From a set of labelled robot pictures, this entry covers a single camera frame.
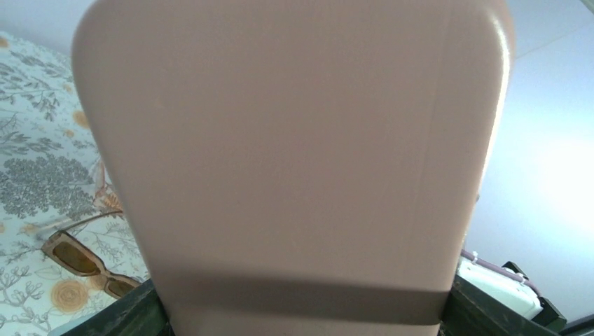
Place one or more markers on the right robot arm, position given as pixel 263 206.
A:
pixel 509 285

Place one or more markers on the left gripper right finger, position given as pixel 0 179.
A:
pixel 471 312

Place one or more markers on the floral table mat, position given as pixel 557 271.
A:
pixel 52 177

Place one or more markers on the brown sunglasses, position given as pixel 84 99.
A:
pixel 71 254

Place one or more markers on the pink glasses case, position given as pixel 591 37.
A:
pixel 296 167

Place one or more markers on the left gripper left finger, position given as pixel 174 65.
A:
pixel 138 313

